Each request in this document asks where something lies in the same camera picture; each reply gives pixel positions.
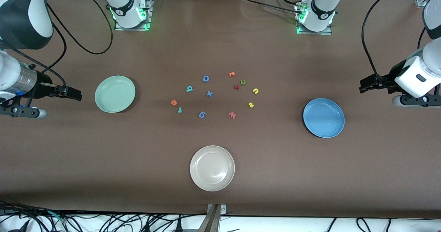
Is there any pale green plate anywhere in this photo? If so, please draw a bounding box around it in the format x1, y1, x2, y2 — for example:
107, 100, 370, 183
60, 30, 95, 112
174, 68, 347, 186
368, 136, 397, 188
95, 75, 136, 114

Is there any blue plate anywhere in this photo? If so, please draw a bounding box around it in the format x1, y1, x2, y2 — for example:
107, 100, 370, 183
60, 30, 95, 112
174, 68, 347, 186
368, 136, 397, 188
303, 98, 345, 138

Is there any beige plate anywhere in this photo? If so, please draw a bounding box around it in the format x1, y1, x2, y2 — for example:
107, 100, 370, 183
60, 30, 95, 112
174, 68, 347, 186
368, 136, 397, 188
189, 145, 236, 192

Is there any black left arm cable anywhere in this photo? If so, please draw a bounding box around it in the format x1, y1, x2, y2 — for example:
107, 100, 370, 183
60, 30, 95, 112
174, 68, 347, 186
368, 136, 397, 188
361, 0, 431, 88

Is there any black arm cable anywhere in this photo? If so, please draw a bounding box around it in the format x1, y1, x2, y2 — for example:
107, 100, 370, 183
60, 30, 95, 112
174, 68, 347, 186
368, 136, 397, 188
0, 0, 114, 89
361, 0, 431, 88

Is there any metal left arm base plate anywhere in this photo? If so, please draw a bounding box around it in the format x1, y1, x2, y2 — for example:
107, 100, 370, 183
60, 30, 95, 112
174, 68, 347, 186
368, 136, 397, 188
296, 1, 333, 35

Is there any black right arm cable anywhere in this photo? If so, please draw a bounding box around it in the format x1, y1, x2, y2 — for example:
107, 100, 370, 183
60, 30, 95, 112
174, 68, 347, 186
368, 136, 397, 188
0, 0, 114, 89

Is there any teal cable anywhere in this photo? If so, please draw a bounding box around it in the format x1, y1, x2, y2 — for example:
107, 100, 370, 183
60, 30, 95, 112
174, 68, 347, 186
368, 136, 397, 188
48, 211, 68, 224

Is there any black table cable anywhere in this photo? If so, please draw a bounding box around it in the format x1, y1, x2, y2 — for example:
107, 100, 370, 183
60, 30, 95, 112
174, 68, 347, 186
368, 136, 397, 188
245, 0, 304, 16

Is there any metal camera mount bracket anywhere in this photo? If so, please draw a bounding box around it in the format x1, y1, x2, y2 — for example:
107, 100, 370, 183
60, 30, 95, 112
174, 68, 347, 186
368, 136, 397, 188
198, 204, 227, 232

